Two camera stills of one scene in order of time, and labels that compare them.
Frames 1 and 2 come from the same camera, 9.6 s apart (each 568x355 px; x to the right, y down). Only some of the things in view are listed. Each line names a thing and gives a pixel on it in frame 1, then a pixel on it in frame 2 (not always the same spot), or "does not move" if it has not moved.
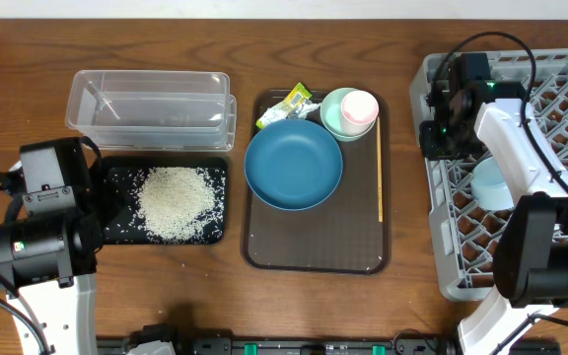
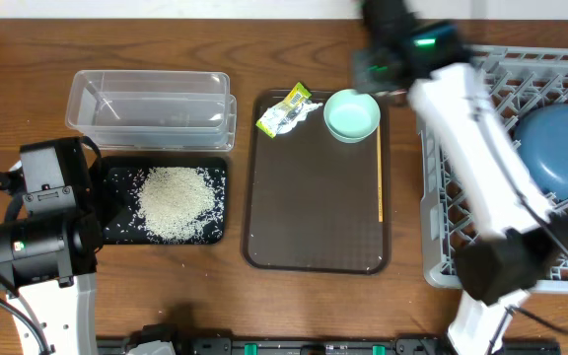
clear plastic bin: (154, 110) does not move
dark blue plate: (293, 165) to (560, 143)
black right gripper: (433, 150) to (367, 82)
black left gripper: (89, 184) does not move
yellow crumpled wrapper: (295, 106) does not move
